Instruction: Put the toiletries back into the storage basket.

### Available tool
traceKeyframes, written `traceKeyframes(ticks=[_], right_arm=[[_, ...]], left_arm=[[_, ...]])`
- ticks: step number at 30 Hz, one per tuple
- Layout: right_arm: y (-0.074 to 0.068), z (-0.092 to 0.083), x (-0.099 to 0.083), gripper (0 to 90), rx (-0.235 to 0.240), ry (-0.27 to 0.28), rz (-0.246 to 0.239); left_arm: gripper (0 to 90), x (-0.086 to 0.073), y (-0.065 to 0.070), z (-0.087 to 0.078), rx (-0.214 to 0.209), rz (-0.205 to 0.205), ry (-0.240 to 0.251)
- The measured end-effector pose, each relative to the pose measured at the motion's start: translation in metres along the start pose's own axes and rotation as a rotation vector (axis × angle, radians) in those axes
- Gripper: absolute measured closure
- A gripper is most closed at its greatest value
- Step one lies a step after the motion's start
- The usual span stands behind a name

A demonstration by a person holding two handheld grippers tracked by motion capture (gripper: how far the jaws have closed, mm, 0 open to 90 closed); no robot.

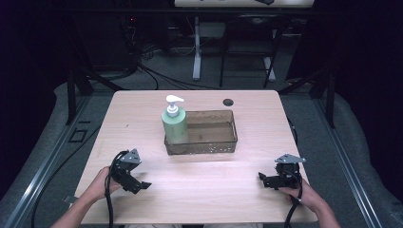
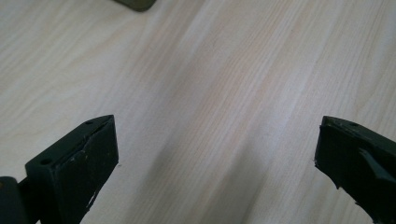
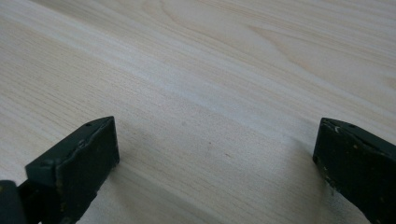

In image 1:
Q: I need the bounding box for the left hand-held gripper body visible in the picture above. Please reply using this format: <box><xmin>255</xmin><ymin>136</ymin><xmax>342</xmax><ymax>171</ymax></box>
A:
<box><xmin>108</xmin><ymin>148</ymin><xmax>143</xmax><ymax>195</ymax></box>

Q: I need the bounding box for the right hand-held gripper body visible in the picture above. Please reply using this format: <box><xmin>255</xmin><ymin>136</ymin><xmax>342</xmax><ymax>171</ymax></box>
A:
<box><xmin>264</xmin><ymin>153</ymin><xmax>307</xmax><ymax>191</ymax></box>

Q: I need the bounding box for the green pump soap bottle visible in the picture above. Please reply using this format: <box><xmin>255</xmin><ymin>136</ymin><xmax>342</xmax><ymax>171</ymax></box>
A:
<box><xmin>161</xmin><ymin>94</ymin><xmax>190</xmax><ymax>145</ymax></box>

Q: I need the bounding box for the transparent brown plastic box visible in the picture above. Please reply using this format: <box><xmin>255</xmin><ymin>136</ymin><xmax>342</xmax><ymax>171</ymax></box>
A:
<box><xmin>163</xmin><ymin>109</ymin><xmax>239</xmax><ymax>156</ymax></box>

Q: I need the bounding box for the person's left hand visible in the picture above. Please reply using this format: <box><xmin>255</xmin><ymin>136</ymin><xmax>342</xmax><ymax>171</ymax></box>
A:
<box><xmin>87</xmin><ymin>166</ymin><xmax>124</xmax><ymax>201</ymax></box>

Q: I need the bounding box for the person's right hand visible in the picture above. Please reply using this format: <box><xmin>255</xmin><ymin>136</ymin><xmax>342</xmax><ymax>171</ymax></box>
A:
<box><xmin>277</xmin><ymin>177</ymin><xmax>322</xmax><ymax>212</ymax></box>

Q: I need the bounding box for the black metal stand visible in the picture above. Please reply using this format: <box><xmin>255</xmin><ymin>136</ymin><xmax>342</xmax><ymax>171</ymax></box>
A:
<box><xmin>278</xmin><ymin>61</ymin><xmax>337</xmax><ymax>129</ymax></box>
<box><xmin>61</xmin><ymin>18</ymin><xmax>127</xmax><ymax>126</ymax></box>

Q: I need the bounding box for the white desk leg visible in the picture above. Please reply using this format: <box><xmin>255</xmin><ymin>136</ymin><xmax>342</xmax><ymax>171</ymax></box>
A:
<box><xmin>262</xmin><ymin>56</ymin><xmax>278</xmax><ymax>83</ymax></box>
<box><xmin>192</xmin><ymin>15</ymin><xmax>203</xmax><ymax>82</ymax></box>

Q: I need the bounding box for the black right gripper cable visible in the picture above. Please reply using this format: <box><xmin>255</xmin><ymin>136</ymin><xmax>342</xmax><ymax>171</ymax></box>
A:
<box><xmin>283</xmin><ymin>170</ymin><xmax>304</xmax><ymax>228</ymax></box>

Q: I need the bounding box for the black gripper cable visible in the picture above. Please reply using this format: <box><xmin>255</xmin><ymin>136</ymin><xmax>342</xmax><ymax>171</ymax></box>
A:
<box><xmin>283</xmin><ymin>170</ymin><xmax>304</xmax><ymax>228</ymax></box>
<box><xmin>104</xmin><ymin>151</ymin><xmax>129</xmax><ymax>228</ymax></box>

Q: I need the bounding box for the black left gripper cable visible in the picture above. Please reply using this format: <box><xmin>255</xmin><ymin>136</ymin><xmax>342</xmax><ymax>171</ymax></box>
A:
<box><xmin>104</xmin><ymin>151</ymin><xmax>129</xmax><ymax>228</ymax></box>

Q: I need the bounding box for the grey metal floor rail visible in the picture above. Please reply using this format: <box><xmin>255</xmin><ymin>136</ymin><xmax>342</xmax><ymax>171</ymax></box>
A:
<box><xmin>313</xmin><ymin>97</ymin><xmax>384</xmax><ymax>228</ymax></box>
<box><xmin>3</xmin><ymin>94</ymin><xmax>93</xmax><ymax>228</ymax></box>

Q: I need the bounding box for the black floor cable bundle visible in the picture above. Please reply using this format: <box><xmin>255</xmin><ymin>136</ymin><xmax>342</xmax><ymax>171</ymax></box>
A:
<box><xmin>120</xmin><ymin>15</ymin><xmax>222</xmax><ymax>91</ymax></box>

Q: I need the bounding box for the black metal chair frame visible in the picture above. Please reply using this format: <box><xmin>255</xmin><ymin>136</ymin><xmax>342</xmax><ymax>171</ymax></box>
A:
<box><xmin>219</xmin><ymin>13</ymin><xmax>284</xmax><ymax>89</ymax></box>

